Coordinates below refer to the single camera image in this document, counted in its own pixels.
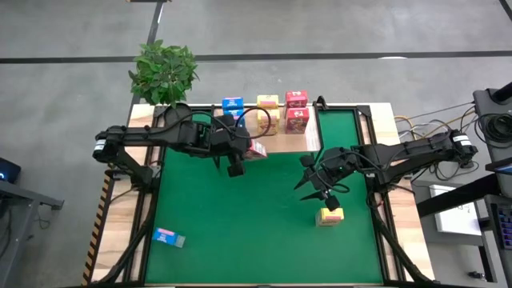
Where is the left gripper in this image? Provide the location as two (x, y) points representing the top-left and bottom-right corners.
(211, 114), (252, 178)

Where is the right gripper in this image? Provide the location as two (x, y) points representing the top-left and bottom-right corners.
(294, 148), (359, 212)

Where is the blue Rice Krispies cereal box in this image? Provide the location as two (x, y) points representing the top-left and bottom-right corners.
(223, 108), (247, 129)
(222, 96), (245, 111)
(151, 226), (186, 249)

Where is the red Froot Loops cereal box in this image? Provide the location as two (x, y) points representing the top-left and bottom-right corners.
(284, 90), (309, 108)
(284, 106), (311, 135)
(246, 138), (268, 161)

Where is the yellow Corn Pops cereal box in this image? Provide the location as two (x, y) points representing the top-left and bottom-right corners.
(314, 206), (346, 228)
(256, 107), (281, 136)
(256, 94), (280, 110)

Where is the green table mat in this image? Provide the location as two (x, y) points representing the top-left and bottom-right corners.
(144, 110), (384, 285)

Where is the green plant in black pot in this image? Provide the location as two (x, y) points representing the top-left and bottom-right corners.
(127, 38), (200, 135)

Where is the white board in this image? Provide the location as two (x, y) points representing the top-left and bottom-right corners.
(430, 184), (483, 237)

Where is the black bar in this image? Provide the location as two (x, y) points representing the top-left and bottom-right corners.
(415, 172), (512, 219)

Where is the yellow black hazard tape strip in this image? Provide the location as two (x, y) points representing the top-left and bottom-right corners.
(82, 171), (115, 286)

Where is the dark tablet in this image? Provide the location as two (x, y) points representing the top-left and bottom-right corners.
(485, 157), (512, 176)

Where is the grey equipment stand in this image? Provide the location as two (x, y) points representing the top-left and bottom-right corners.
(473, 82), (512, 161)

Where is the black keyboard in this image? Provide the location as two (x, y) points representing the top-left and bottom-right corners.
(490, 202), (512, 251)

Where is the grey desk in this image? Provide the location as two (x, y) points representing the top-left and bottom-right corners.
(0, 179), (65, 288)

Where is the black monitor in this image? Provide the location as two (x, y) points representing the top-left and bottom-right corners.
(0, 157), (22, 185)

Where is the wooden shelf with black frame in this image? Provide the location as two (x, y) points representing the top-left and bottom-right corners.
(210, 102), (324, 169)

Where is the black table frame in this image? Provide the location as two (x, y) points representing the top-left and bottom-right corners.
(90, 102), (435, 288)

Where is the orange cable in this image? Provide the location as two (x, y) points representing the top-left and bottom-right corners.
(394, 114), (429, 141)

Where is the grey cable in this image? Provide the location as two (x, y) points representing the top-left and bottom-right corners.
(394, 102), (477, 121)

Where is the coiled black cable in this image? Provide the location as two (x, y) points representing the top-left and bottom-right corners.
(478, 113), (512, 145)

